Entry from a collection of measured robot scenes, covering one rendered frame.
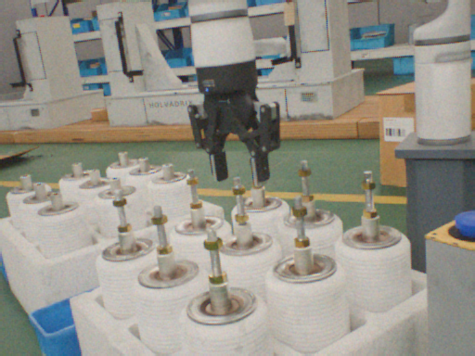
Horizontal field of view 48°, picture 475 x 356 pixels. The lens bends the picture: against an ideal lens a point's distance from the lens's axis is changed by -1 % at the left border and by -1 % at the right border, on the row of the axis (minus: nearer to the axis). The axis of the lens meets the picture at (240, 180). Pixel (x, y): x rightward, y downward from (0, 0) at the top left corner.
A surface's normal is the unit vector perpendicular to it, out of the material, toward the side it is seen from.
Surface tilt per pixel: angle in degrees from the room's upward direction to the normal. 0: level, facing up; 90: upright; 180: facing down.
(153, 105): 90
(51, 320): 88
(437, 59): 90
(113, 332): 0
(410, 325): 90
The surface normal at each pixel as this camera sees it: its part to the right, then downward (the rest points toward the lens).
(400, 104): -0.71, 0.26
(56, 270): 0.58, 0.15
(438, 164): -0.47, 0.29
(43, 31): 0.88, 0.03
